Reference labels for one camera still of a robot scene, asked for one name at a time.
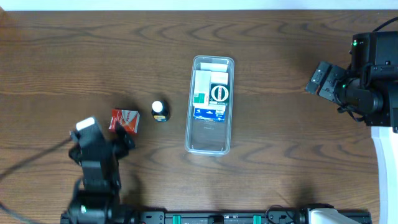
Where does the red Panadol medicine box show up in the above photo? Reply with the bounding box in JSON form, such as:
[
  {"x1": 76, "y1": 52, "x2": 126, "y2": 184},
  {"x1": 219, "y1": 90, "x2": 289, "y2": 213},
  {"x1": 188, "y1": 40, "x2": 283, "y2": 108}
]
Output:
[{"x1": 109, "y1": 109, "x2": 140, "y2": 134}]

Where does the small dark medicine bottle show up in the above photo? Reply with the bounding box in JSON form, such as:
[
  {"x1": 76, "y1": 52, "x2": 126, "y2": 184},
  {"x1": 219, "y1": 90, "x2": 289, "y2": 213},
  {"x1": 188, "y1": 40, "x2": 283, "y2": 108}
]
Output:
[{"x1": 152, "y1": 100, "x2": 170, "y2": 122}]

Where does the clear plastic container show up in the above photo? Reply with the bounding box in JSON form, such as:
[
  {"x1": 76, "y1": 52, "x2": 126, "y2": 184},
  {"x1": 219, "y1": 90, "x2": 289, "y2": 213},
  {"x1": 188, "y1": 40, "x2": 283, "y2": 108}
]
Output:
[{"x1": 185, "y1": 55, "x2": 234, "y2": 156}]

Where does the dark green round-logo box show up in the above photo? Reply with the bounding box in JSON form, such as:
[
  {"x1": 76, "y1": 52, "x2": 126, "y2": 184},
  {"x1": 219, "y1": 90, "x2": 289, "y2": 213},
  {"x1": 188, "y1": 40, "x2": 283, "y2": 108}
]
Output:
[{"x1": 209, "y1": 83, "x2": 231, "y2": 106}]

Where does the blue white medicine box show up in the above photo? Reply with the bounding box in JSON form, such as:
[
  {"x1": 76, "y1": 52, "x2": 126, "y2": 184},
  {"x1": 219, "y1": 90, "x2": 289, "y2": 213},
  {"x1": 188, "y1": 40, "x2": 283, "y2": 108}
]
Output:
[{"x1": 193, "y1": 71, "x2": 229, "y2": 123}]

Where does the white green medicine box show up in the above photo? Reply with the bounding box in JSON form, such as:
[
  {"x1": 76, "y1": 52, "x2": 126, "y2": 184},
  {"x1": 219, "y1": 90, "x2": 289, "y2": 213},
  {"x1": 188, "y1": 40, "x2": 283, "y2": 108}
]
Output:
[{"x1": 193, "y1": 70, "x2": 211, "y2": 106}]

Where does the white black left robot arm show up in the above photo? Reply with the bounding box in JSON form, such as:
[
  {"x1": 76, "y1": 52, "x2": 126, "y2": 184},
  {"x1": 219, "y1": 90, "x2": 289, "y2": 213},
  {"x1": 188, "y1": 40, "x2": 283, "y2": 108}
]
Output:
[{"x1": 60, "y1": 123, "x2": 137, "y2": 224}]

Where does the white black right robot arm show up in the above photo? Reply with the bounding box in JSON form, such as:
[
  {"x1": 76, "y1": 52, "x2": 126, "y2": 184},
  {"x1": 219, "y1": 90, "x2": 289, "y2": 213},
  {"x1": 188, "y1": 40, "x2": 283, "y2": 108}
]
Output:
[{"x1": 305, "y1": 61, "x2": 397, "y2": 223}]

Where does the white paper leaflet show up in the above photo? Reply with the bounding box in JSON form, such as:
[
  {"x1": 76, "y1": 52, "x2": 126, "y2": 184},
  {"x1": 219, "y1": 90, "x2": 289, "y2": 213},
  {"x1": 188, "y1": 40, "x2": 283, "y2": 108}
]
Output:
[{"x1": 200, "y1": 62, "x2": 228, "y2": 73}]

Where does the black mounting rail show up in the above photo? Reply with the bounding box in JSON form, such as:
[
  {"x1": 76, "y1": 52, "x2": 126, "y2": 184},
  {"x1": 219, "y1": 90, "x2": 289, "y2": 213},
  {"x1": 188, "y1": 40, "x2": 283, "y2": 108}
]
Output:
[{"x1": 60, "y1": 210, "x2": 373, "y2": 224}]

